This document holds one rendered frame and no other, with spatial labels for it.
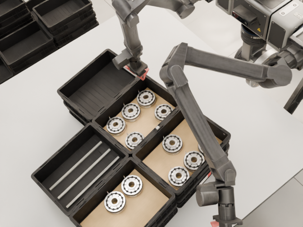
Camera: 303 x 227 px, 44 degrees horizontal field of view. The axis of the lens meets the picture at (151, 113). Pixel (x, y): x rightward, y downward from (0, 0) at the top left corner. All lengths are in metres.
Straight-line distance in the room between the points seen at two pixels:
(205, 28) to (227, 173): 2.43
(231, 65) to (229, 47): 2.10
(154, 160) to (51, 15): 1.78
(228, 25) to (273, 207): 1.70
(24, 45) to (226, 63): 2.26
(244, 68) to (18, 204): 1.40
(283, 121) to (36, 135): 1.41
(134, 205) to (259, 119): 0.84
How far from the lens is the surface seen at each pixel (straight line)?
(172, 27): 2.58
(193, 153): 1.85
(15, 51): 3.26
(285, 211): 2.70
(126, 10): 1.29
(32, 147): 2.26
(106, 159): 1.93
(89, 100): 2.14
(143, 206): 1.80
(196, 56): 1.23
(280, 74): 1.34
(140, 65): 1.78
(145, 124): 1.98
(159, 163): 1.87
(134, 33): 1.49
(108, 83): 2.18
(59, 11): 3.24
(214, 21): 3.59
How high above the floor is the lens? 2.53
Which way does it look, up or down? 57 degrees down
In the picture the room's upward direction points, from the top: 13 degrees counter-clockwise
